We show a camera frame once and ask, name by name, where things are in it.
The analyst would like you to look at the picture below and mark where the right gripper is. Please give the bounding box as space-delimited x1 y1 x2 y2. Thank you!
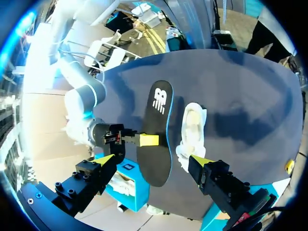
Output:
92 122 160 166

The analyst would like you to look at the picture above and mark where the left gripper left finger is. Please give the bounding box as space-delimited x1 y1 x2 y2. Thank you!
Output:
51 154 118 217

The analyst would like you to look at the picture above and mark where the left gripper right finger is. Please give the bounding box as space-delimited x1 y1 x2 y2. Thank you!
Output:
188 154 251 218

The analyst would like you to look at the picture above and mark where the black and blue insole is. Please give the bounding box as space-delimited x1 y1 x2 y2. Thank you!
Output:
136 80 174 187

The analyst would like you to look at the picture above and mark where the white shoe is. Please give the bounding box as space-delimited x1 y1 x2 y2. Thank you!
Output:
175 102 207 174
112 172 136 196

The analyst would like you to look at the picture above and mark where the yellow tape measure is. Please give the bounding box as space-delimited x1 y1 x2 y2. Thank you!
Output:
285 159 295 174

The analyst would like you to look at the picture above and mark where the white cable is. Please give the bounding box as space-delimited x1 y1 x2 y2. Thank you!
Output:
50 40 106 84

